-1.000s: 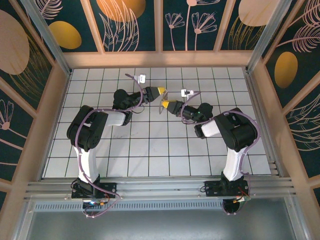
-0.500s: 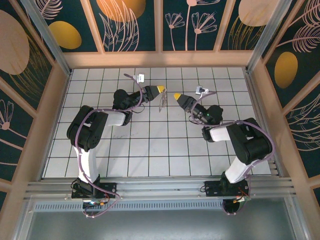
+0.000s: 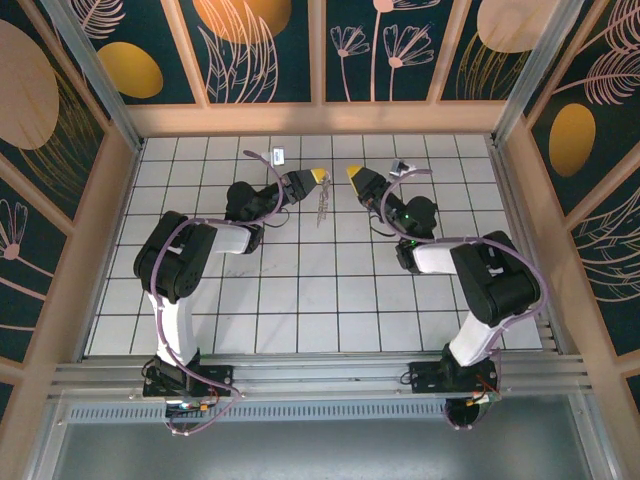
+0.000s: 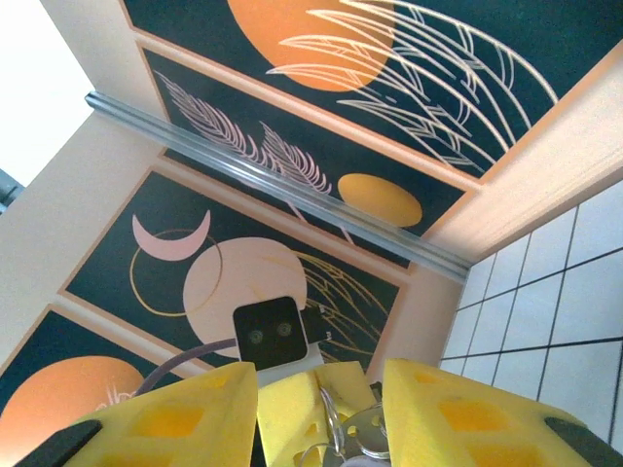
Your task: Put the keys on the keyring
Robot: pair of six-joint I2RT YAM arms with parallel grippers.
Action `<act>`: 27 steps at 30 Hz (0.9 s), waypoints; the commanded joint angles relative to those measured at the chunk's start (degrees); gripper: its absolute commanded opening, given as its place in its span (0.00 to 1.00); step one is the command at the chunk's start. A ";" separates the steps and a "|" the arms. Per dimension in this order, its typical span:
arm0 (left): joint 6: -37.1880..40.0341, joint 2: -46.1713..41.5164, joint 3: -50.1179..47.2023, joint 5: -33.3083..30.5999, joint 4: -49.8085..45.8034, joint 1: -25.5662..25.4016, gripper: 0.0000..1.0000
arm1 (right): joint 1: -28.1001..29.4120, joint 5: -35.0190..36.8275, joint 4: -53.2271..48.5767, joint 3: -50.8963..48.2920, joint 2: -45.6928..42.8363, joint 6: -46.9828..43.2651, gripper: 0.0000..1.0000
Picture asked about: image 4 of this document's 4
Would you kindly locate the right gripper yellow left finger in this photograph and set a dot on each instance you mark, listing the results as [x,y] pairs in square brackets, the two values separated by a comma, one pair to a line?
[170,428]

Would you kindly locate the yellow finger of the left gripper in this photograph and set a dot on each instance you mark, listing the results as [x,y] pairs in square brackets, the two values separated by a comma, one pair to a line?
[292,418]
[350,389]

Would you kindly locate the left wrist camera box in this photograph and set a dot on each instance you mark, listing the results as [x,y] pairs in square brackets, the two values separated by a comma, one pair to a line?
[270,331]

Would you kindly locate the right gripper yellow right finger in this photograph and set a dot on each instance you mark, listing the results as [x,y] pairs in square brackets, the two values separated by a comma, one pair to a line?
[462,428]

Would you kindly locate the aluminium corner post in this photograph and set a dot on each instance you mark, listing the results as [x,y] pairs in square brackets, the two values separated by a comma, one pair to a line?
[292,194]

